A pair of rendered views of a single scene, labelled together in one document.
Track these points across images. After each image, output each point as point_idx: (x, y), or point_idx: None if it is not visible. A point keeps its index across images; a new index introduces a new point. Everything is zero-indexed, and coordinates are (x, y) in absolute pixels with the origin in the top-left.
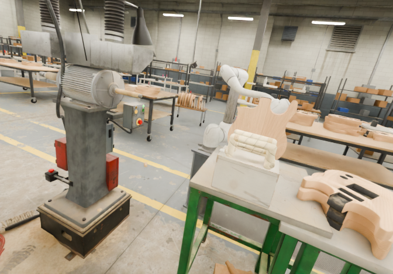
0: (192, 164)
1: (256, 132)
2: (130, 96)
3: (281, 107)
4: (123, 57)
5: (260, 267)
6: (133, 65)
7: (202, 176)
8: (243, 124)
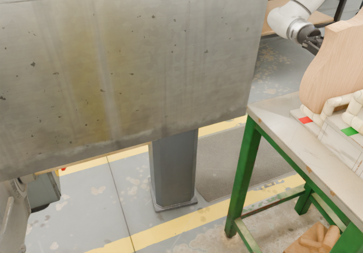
0: (156, 149)
1: (358, 64)
2: (116, 153)
3: None
4: (195, 64)
5: (327, 213)
6: (250, 81)
7: (361, 205)
8: (341, 60)
